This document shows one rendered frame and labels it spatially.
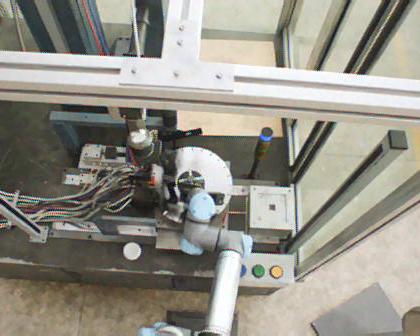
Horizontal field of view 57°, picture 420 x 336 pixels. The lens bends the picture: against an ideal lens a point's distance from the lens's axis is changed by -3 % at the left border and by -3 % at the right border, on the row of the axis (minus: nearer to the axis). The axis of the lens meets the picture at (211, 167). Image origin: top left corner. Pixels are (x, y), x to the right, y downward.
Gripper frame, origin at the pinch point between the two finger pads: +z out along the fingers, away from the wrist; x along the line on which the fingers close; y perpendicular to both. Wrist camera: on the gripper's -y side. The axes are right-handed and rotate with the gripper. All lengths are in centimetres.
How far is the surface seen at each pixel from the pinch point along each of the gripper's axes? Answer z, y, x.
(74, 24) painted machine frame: 8, 58, -52
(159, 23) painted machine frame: -24, 26, -52
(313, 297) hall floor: 60, -93, 60
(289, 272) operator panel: -12.1, -40.5, 23.0
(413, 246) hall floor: 69, -157, 20
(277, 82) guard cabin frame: -104, 9, -31
